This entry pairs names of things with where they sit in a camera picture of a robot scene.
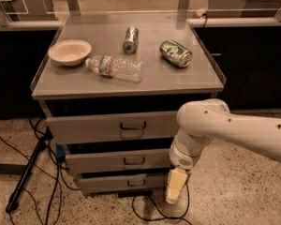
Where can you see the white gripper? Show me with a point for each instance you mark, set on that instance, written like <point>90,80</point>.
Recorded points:
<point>182,159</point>

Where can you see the grey drawer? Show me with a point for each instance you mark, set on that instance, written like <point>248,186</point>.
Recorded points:
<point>113,127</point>
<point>119,161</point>
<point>123,183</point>

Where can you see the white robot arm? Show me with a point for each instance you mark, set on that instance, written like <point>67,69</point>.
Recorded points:
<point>202,121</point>

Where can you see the grey bottom drawer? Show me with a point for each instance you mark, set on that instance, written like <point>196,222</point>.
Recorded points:
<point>123,183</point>

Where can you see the grey top drawer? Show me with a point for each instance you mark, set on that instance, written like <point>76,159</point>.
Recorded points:
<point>113,127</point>

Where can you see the grey drawer cabinet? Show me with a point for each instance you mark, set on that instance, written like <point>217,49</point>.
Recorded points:
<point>112,96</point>

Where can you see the blue box behind cabinet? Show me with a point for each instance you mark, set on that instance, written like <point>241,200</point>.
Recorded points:
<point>60,152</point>

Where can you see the green soda can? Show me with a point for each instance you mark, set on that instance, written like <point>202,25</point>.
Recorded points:
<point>176,53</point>

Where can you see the clear plastic water bottle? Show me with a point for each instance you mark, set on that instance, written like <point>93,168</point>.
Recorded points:
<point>115,68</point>

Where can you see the slim silver can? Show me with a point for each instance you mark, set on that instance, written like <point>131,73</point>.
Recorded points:
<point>131,40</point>

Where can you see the white bowl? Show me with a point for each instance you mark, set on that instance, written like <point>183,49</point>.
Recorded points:
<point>70,52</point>

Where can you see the black pole stand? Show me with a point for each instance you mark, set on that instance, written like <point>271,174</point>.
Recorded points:
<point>16,194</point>

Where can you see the clear acrylic barrier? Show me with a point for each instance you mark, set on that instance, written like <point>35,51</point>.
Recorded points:
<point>44,14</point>

